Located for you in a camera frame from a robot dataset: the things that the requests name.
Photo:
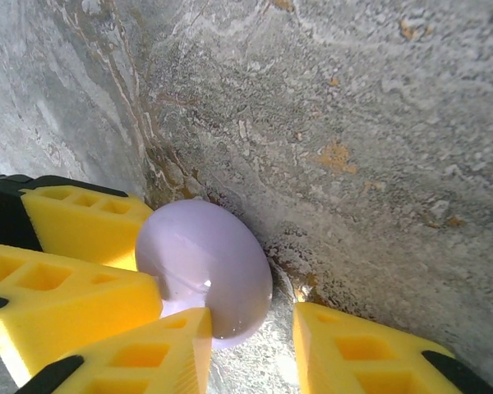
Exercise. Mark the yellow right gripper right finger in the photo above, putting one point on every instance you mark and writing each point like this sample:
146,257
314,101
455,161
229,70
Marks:
324,369

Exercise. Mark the purple earbud charging case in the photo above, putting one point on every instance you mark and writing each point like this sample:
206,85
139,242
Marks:
213,262

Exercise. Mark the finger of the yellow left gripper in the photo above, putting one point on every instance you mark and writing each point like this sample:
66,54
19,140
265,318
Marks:
86,312
65,230

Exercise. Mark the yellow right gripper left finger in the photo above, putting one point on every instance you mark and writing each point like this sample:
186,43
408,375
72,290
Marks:
107,371

